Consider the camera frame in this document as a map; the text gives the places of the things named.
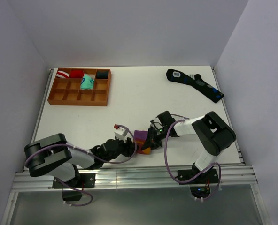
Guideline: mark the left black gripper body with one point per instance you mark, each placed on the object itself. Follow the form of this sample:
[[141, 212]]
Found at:
[[122, 149]]

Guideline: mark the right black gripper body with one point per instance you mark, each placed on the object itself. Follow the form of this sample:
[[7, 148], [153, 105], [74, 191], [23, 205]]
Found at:
[[157, 135]]

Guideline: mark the maroon purple striped sock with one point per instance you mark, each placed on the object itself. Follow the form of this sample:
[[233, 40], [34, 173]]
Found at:
[[140, 137]]

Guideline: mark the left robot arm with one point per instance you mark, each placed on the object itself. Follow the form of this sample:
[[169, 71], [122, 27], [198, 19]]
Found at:
[[57, 157]]

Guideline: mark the black blue sock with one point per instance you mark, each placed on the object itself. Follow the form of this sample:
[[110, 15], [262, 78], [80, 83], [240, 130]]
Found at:
[[195, 81]]

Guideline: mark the mint green rolled sock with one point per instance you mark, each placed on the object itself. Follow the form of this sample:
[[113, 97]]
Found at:
[[87, 82]]

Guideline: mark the brown wooden divider tray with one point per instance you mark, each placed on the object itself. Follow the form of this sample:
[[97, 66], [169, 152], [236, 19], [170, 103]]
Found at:
[[68, 92]]

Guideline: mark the dark teal rolled sock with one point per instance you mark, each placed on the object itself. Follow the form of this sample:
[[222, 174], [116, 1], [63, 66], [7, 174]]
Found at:
[[101, 75]]

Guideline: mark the red white striped rolled sock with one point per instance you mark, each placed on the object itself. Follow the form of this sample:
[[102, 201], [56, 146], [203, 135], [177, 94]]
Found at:
[[63, 75]]

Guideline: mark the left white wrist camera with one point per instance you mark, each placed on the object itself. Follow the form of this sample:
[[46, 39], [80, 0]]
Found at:
[[121, 132]]

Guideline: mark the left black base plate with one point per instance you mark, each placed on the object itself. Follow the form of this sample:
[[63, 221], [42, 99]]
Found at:
[[83, 180]]

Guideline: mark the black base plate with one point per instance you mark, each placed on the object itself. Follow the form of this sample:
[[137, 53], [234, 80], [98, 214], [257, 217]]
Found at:
[[209, 177], [83, 180]]

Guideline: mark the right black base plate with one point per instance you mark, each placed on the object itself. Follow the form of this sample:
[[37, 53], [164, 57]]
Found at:
[[209, 177]]

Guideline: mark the aluminium frame rail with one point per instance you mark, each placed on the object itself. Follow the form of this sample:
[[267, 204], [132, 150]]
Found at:
[[132, 178]]

